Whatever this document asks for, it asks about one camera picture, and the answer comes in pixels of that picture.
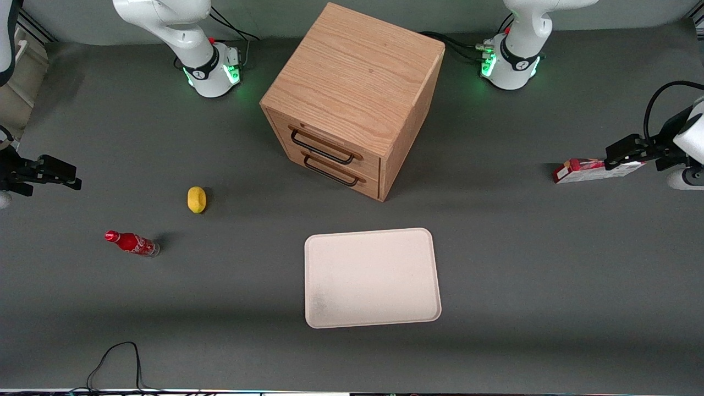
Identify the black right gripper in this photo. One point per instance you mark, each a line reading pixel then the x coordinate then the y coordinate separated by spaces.
pixel 12 171

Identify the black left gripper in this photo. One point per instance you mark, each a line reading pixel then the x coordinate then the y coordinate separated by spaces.
pixel 661 148

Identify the red tartan cookie box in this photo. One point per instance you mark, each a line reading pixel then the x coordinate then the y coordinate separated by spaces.
pixel 577 171

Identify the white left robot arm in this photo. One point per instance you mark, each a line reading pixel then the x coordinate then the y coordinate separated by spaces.
pixel 517 49

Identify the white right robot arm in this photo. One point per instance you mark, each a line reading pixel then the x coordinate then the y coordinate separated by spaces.
pixel 192 38

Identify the cream plastic tray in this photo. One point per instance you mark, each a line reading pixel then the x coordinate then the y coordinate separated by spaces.
pixel 371 278

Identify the red cola bottle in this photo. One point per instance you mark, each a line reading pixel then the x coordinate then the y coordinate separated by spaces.
pixel 132 242

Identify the yellow lemon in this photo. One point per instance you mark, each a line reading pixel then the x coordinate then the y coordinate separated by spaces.
pixel 196 199

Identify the wooden drawer front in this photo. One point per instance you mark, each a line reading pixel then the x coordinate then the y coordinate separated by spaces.
pixel 368 165
pixel 369 187

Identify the wooden drawer cabinet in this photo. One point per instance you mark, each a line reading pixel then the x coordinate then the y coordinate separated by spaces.
pixel 357 77

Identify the aluminium frame profile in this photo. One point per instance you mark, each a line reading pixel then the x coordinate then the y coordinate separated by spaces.
pixel 36 27

